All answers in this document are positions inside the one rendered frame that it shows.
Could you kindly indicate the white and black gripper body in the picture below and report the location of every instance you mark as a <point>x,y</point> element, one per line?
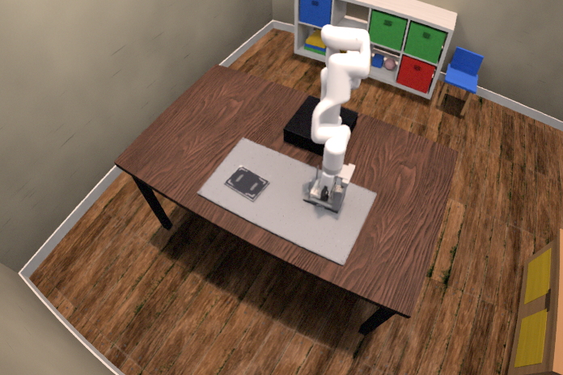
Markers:
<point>327,180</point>

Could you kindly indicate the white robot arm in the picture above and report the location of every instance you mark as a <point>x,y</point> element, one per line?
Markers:
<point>341,68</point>

